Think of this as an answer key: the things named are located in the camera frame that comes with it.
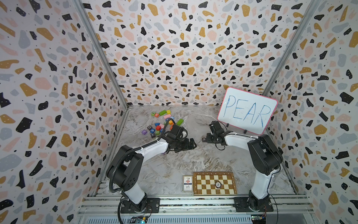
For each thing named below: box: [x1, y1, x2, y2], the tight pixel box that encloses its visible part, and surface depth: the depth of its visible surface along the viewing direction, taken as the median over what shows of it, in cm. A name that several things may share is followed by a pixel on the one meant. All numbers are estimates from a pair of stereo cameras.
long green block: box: [176, 118, 184, 126], surface depth 112 cm
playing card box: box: [182, 175, 193, 193], surface depth 81 cm
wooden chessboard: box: [192, 171, 238, 196], surface depth 81 cm
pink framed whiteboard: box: [217, 86, 278, 136], surface depth 102 cm
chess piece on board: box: [214, 180, 222, 189], surface depth 80 cm
